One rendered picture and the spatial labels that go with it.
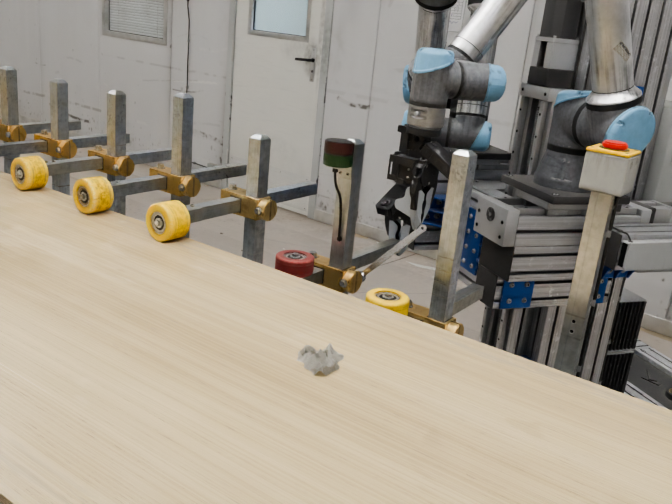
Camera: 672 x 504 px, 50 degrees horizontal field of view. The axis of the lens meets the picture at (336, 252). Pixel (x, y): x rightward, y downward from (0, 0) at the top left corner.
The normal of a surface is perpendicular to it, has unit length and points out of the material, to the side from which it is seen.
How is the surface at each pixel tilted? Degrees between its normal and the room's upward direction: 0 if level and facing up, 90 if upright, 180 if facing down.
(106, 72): 90
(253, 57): 90
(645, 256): 90
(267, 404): 0
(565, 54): 90
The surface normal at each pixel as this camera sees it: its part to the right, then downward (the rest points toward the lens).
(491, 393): 0.10, -0.95
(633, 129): 0.35, 0.44
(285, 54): -0.64, 0.18
